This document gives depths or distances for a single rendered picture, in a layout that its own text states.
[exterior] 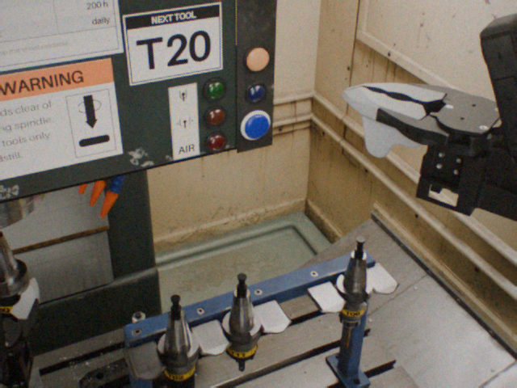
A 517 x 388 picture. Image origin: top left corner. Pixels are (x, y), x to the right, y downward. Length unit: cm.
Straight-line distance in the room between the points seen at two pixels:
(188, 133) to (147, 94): 7
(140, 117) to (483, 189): 34
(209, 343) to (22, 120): 55
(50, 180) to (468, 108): 41
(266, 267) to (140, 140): 150
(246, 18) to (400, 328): 118
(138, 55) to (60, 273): 102
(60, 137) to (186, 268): 152
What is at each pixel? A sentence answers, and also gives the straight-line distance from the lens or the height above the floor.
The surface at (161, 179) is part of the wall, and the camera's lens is 202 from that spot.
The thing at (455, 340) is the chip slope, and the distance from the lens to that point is 168.
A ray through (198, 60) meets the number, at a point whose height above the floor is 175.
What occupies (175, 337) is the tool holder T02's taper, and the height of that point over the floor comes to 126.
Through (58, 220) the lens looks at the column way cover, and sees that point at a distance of 150.
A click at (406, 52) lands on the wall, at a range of 166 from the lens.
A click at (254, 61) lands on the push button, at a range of 69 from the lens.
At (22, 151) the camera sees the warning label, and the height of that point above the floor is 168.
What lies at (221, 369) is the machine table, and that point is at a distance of 145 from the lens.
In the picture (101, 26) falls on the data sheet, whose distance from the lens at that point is 63.
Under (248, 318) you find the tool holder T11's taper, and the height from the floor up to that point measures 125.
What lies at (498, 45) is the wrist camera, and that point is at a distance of 56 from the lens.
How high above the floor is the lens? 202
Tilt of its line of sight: 35 degrees down
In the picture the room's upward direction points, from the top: 1 degrees clockwise
